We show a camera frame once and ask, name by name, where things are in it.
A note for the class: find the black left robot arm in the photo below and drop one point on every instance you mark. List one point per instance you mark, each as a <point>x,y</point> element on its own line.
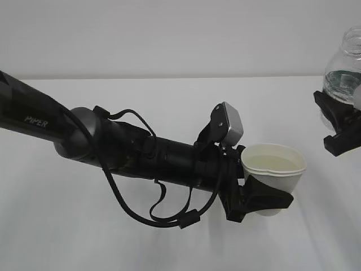
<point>100,138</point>

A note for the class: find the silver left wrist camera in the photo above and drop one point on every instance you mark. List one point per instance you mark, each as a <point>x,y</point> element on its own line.
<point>225,125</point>

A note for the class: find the white paper cup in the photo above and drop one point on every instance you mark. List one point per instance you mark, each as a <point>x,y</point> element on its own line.
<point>277,166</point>

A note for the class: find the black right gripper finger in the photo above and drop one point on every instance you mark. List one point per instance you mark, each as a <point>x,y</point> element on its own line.
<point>345,120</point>

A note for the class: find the clear plastic water bottle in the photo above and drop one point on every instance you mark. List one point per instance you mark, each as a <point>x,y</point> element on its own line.
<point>341,79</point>

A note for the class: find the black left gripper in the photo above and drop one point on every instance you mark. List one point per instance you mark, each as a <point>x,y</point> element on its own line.
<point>219,173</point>

